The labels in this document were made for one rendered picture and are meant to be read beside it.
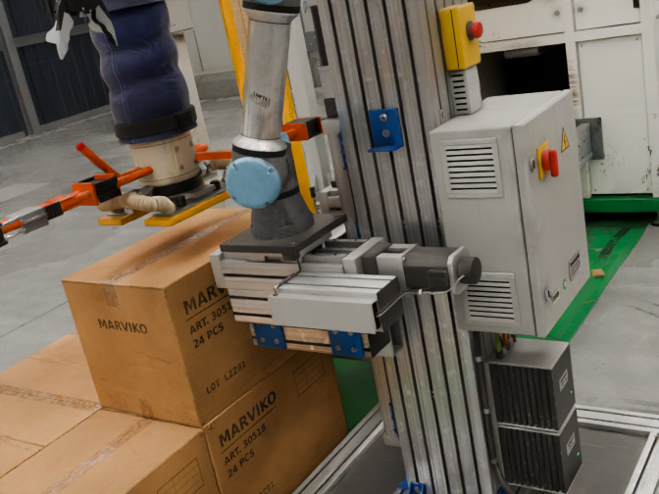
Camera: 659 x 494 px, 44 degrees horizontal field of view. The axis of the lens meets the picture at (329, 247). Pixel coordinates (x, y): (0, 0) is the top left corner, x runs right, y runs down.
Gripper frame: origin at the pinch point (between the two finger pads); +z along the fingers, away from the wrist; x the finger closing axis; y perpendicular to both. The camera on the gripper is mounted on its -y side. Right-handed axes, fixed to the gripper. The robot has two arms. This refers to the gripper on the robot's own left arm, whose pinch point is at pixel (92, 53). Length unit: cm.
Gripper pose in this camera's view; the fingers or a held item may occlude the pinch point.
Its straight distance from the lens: 181.5
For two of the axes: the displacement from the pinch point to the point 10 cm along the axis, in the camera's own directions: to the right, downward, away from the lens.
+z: 1.9, 9.3, 3.1
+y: -8.3, -0.2, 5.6
